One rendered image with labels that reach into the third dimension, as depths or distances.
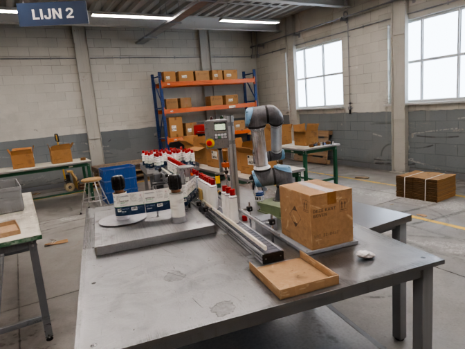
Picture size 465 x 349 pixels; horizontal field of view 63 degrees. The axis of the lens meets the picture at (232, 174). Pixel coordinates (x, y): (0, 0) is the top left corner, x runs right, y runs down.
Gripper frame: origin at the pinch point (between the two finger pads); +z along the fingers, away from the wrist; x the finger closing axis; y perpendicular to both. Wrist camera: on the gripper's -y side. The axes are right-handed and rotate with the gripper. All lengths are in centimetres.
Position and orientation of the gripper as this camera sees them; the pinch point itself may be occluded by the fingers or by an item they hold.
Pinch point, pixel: (259, 194)
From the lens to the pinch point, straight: 289.6
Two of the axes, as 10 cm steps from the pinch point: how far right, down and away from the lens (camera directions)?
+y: 5.0, 1.1, -8.6
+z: 0.8, 9.8, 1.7
